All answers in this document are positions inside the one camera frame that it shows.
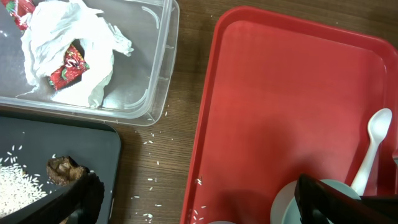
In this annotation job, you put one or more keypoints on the dark brown food lump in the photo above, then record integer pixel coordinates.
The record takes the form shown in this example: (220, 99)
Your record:
(64, 170)

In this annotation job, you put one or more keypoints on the green bowl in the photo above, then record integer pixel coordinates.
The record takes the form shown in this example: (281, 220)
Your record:
(284, 209)

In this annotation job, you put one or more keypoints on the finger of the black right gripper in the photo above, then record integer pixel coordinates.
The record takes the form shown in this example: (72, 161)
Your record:
(386, 205)

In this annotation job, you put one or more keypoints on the white plastic spoon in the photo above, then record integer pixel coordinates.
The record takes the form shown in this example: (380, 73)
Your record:
(378, 127)

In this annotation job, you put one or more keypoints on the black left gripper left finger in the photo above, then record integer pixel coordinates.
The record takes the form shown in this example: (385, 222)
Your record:
(77, 202)

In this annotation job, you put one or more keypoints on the black waste tray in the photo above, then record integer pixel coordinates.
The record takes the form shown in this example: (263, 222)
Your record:
(34, 139)

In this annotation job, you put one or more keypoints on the clear plastic waste bin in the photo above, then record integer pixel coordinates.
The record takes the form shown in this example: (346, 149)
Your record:
(138, 87)

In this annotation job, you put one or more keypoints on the white rice pile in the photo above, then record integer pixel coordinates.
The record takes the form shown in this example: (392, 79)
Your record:
(23, 178)

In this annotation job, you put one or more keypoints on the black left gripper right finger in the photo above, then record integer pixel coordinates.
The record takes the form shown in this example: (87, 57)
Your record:
(318, 203)

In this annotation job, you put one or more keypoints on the crumpled white tissue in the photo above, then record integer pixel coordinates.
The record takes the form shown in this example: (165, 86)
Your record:
(52, 28)

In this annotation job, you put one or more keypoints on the red serving tray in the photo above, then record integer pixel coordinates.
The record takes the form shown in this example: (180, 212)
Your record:
(283, 96)

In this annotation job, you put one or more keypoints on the red snack wrapper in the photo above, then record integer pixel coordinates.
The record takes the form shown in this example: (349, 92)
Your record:
(17, 9)
(73, 67)

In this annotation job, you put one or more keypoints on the light blue bowl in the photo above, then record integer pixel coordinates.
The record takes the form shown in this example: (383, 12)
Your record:
(221, 222)

